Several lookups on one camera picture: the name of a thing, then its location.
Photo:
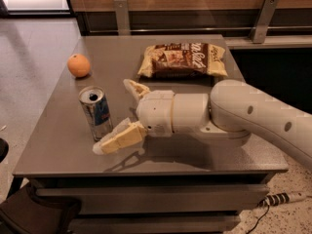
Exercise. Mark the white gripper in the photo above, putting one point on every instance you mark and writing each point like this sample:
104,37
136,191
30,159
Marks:
155,112

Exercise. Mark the silver blue redbull can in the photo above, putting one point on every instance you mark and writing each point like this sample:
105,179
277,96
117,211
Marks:
94,103

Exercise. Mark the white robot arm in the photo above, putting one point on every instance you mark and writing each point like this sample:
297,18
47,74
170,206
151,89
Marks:
229,113

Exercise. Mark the yellow brown snack bag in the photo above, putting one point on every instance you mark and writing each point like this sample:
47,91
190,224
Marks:
182,60

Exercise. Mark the orange fruit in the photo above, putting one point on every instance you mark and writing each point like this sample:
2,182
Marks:
78,65

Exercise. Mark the grey table with drawers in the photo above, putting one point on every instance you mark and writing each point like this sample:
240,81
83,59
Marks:
174,184

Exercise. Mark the grey side ledge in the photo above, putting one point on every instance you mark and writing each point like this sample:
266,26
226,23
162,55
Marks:
270,42

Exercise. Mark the dark brown chair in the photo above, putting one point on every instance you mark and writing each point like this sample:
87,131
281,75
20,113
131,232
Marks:
26,213

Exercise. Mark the white power strip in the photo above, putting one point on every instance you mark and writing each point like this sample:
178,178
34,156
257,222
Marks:
281,198

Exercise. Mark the left metal bracket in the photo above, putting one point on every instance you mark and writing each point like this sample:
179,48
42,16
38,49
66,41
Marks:
122,17

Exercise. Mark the metal bracket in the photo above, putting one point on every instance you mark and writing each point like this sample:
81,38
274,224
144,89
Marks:
265,15
122,17

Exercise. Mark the right metal bracket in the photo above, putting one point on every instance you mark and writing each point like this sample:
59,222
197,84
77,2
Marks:
265,15

